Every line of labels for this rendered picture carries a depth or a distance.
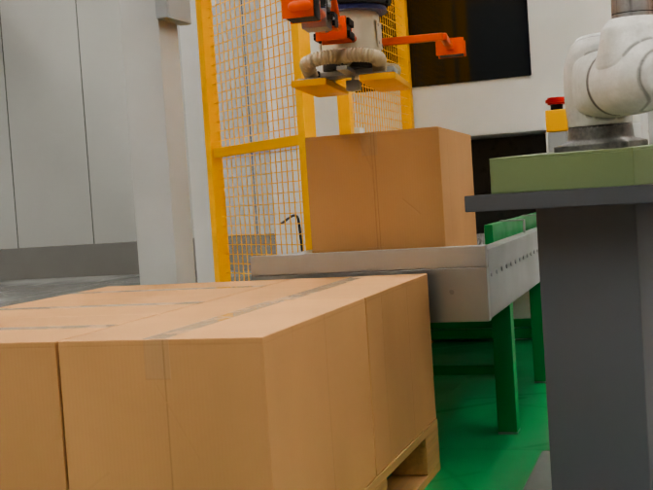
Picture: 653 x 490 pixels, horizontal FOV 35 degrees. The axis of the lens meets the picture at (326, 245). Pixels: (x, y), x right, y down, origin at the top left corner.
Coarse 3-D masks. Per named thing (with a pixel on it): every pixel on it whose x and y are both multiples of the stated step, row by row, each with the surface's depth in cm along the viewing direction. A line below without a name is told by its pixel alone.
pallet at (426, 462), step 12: (432, 432) 283; (420, 444) 276; (432, 444) 283; (396, 456) 250; (408, 456) 277; (420, 456) 276; (432, 456) 282; (396, 468) 279; (408, 468) 278; (420, 468) 276; (432, 468) 281; (372, 480) 230; (384, 480) 237; (396, 480) 273; (408, 480) 273; (420, 480) 272
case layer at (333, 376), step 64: (0, 320) 233; (64, 320) 224; (128, 320) 215; (192, 320) 207; (256, 320) 199; (320, 320) 202; (384, 320) 244; (0, 384) 191; (64, 384) 187; (128, 384) 183; (192, 384) 179; (256, 384) 175; (320, 384) 200; (384, 384) 242; (0, 448) 192; (64, 448) 188; (128, 448) 184; (192, 448) 180; (256, 448) 176; (320, 448) 198; (384, 448) 239
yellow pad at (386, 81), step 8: (376, 72) 285; (384, 72) 283; (392, 72) 282; (360, 80) 284; (368, 80) 283; (376, 80) 283; (384, 80) 284; (392, 80) 286; (400, 80) 292; (376, 88) 306; (384, 88) 308; (392, 88) 309; (400, 88) 311; (408, 88) 312
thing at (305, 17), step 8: (288, 0) 239; (296, 0) 238; (312, 0) 237; (312, 8) 238; (320, 8) 245; (288, 16) 239; (296, 16) 238; (304, 16) 238; (312, 16) 238; (320, 16) 245
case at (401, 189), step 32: (416, 128) 299; (320, 160) 308; (352, 160) 305; (384, 160) 303; (416, 160) 300; (448, 160) 310; (320, 192) 309; (352, 192) 306; (384, 192) 303; (416, 192) 301; (448, 192) 308; (320, 224) 309; (352, 224) 306; (384, 224) 304; (416, 224) 301; (448, 224) 305
